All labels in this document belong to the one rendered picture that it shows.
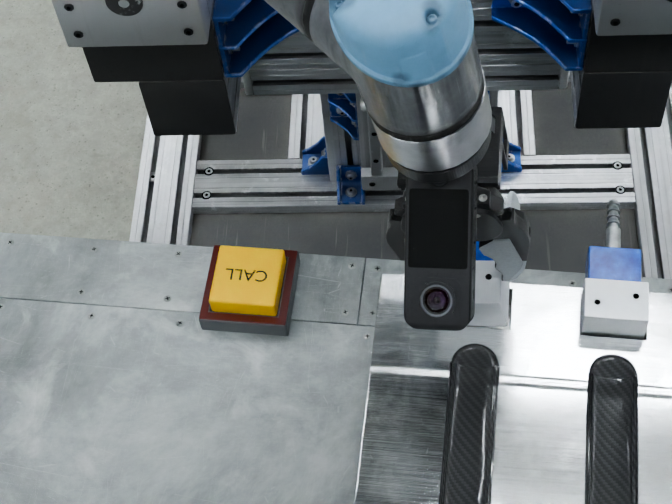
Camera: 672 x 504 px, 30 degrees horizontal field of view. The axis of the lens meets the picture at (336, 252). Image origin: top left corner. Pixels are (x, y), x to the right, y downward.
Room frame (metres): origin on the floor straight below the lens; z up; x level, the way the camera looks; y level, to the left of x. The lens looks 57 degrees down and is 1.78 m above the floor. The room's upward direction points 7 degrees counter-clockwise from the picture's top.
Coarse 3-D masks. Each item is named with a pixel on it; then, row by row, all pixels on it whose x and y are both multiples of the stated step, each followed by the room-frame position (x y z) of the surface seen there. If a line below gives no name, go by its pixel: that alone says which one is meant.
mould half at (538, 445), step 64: (384, 320) 0.50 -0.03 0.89; (512, 320) 0.49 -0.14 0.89; (576, 320) 0.48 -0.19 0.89; (384, 384) 0.45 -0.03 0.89; (512, 384) 0.43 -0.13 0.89; (576, 384) 0.43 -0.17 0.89; (640, 384) 0.42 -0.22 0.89; (384, 448) 0.39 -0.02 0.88; (512, 448) 0.38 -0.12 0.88; (576, 448) 0.37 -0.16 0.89; (640, 448) 0.37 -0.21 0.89
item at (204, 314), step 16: (288, 256) 0.62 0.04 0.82; (288, 272) 0.60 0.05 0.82; (208, 288) 0.60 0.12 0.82; (288, 288) 0.59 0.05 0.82; (208, 304) 0.58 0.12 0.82; (288, 304) 0.57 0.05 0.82; (224, 320) 0.56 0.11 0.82; (240, 320) 0.56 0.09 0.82; (256, 320) 0.56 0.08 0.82; (272, 320) 0.56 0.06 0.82
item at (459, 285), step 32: (416, 192) 0.48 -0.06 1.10; (448, 192) 0.47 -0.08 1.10; (416, 224) 0.46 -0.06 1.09; (448, 224) 0.46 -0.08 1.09; (416, 256) 0.44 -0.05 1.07; (448, 256) 0.44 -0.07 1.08; (416, 288) 0.43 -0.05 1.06; (448, 288) 0.42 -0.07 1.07; (416, 320) 0.41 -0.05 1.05; (448, 320) 0.41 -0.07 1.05
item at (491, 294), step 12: (480, 252) 0.53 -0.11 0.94; (480, 264) 0.51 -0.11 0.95; (492, 264) 0.51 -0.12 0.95; (480, 276) 0.50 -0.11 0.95; (492, 276) 0.50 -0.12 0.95; (480, 288) 0.49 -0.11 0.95; (492, 288) 0.49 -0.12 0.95; (504, 288) 0.50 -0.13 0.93; (480, 300) 0.48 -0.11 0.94; (492, 300) 0.48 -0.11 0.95; (504, 300) 0.49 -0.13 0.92; (480, 312) 0.48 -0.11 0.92; (492, 312) 0.48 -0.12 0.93; (504, 312) 0.48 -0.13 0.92; (468, 324) 0.49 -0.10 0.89; (480, 324) 0.49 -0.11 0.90; (492, 324) 0.48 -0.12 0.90; (504, 324) 0.48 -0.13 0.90
